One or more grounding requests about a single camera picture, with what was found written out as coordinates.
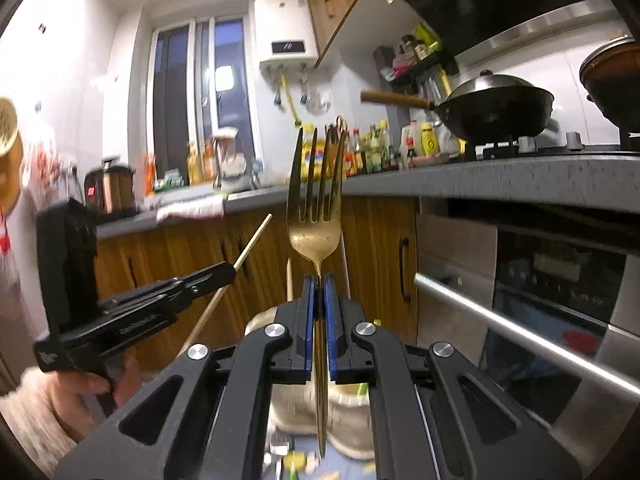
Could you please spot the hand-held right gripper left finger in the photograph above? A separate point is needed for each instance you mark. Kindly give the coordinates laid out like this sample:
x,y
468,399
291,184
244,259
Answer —
x,y
310,320

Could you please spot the person's left hand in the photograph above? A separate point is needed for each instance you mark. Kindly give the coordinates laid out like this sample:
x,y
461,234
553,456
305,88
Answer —
x,y
75,402

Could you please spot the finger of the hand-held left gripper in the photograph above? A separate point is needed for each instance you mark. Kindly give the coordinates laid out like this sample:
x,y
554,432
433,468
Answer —
x,y
210,274
165,302

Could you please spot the steel built-in sterilizer cabinet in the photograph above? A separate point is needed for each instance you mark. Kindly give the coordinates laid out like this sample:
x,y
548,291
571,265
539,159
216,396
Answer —
x,y
540,280

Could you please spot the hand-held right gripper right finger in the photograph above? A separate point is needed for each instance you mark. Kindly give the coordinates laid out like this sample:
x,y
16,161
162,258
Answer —
x,y
330,320

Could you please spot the brown rice cooker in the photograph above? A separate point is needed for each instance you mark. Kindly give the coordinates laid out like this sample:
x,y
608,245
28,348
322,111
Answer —
x,y
110,187

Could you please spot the yellow slotted ladle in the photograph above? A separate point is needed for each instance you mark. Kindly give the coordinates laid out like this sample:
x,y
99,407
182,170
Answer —
x,y
7,130

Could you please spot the cloth-covered kitchen faucet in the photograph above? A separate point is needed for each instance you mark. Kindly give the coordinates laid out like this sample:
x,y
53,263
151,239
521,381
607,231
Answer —
x,y
231,152

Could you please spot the person's left forearm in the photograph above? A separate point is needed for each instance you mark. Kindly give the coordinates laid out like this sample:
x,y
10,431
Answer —
x,y
27,425

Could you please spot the yellow oil jug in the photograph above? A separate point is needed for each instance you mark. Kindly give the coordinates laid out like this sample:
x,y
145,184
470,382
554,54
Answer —
x,y
310,157

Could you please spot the white water heater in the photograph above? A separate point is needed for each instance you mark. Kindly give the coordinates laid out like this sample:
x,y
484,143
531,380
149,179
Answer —
x,y
282,25

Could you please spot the metal wok lid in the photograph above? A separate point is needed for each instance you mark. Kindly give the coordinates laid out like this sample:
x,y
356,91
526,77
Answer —
x,y
487,82

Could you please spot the orange bottle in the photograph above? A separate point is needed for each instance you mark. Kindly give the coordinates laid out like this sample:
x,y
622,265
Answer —
x,y
150,175

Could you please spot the kitchen window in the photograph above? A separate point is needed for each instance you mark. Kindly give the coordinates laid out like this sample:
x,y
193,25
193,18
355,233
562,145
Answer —
x,y
172,100

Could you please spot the pink dish cloth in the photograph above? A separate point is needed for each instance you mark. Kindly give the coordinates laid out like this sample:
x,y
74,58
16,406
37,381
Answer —
x,y
190,210

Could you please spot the knife block with knives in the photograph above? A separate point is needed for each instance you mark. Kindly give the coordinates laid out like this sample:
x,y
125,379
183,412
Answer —
x,y
334,132

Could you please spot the wooden lower cabinets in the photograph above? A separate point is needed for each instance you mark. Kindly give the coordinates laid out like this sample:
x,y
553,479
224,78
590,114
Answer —
x,y
380,260

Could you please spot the row of sauce bottles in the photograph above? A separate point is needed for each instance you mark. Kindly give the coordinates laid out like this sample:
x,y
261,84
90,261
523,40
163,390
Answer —
x,y
400,147

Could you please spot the gas stove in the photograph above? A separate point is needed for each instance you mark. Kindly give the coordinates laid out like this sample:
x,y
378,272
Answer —
x,y
550,146

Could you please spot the wooden chopstick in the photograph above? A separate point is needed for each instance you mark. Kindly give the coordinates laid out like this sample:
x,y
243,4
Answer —
x,y
255,240
289,280

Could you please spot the black wall spice rack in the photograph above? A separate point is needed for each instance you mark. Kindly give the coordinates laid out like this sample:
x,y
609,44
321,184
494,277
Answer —
x,y
415,67

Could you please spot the gold metal fork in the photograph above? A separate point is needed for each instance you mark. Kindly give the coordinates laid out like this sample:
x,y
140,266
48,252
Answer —
x,y
314,232

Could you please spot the amber oil bottle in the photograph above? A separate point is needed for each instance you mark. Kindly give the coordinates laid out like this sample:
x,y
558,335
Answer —
x,y
193,164
209,162

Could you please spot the wooden upper cabinet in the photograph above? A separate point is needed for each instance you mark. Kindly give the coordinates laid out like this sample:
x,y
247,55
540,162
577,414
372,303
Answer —
x,y
330,5

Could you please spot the stainless steel utensil holder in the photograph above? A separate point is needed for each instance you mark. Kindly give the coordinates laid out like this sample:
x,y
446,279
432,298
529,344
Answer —
x,y
300,410

